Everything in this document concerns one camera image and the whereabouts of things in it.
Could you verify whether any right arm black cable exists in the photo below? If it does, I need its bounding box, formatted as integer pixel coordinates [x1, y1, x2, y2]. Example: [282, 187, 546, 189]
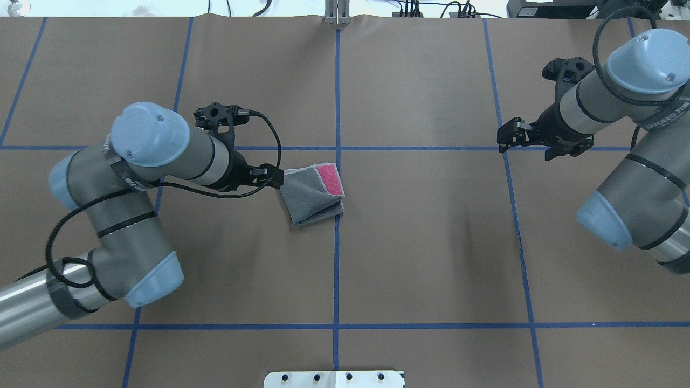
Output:
[592, 4, 690, 151]

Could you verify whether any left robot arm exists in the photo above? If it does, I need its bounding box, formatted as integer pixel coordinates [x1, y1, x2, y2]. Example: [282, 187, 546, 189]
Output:
[1, 102, 283, 350]

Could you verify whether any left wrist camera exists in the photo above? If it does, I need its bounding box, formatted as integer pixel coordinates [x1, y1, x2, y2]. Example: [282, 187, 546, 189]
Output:
[193, 102, 250, 146]

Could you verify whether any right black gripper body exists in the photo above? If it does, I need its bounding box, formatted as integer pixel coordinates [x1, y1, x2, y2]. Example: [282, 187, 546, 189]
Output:
[532, 102, 594, 148]

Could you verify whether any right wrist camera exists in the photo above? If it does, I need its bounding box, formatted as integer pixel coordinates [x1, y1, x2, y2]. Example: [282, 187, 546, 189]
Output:
[541, 57, 595, 95]

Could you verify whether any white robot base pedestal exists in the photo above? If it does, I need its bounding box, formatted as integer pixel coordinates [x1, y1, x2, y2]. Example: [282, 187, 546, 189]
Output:
[263, 369, 406, 387]

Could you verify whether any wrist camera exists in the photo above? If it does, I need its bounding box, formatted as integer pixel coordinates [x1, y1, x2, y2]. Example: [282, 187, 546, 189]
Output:
[193, 102, 250, 146]
[541, 57, 595, 95]

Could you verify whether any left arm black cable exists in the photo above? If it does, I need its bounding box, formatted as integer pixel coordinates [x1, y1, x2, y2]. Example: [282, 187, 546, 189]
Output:
[44, 110, 282, 289]

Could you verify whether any pink towel with grey back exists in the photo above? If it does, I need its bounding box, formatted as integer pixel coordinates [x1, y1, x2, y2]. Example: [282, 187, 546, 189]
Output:
[280, 162, 345, 226]

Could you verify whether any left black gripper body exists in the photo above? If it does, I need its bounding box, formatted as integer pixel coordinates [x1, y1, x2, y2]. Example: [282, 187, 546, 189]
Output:
[224, 151, 270, 192]

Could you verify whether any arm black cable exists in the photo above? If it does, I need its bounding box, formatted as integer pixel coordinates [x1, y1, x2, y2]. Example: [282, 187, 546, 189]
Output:
[44, 110, 282, 289]
[592, 4, 690, 151]

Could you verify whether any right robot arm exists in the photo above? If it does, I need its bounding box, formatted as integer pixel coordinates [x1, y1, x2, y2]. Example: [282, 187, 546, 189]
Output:
[497, 29, 689, 278]

